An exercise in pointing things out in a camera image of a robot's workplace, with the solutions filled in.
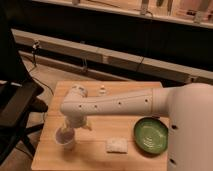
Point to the small white bottle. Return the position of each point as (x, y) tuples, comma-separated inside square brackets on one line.
[(102, 90)]

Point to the green bowl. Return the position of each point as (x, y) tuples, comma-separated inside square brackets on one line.
[(151, 135)]

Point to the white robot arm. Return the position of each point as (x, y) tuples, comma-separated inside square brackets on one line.
[(189, 109)]

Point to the white ceramic cup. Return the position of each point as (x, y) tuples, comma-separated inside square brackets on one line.
[(65, 137)]

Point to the black office chair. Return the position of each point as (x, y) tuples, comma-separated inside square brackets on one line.
[(18, 95)]

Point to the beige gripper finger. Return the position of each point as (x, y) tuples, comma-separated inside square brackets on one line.
[(65, 128), (88, 126)]

